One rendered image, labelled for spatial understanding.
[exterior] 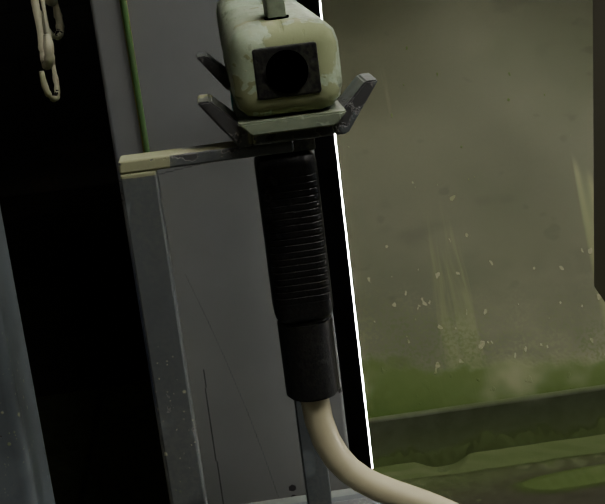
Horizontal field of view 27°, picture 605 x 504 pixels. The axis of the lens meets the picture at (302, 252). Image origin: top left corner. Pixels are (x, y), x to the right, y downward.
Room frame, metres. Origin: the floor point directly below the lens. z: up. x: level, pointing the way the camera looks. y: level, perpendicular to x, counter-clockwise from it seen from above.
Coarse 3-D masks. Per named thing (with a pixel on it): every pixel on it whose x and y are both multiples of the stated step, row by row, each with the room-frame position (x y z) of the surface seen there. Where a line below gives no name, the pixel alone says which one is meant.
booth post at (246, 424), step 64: (128, 0) 1.12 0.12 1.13; (192, 0) 1.12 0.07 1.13; (128, 64) 1.12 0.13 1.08; (192, 64) 1.12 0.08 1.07; (128, 128) 1.12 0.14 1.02; (192, 128) 1.12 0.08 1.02; (192, 192) 1.12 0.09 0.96; (256, 192) 1.12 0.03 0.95; (192, 256) 1.12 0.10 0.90; (256, 256) 1.12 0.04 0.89; (192, 320) 1.12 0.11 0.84; (256, 320) 1.12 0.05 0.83; (192, 384) 1.12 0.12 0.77; (256, 384) 1.12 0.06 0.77; (256, 448) 1.12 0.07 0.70
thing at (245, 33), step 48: (240, 0) 0.73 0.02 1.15; (288, 0) 0.70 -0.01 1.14; (240, 48) 0.53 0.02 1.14; (288, 48) 0.53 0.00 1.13; (336, 48) 0.54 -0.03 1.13; (240, 96) 0.54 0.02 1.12; (288, 96) 0.53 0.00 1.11; (336, 96) 0.54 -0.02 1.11; (288, 192) 0.64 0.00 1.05; (288, 240) 0.64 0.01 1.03; (288, 288) 0.64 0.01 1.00; (288, 336) 0.64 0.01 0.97; (288, 384) 0.65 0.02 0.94; (336, 384) 0.65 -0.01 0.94
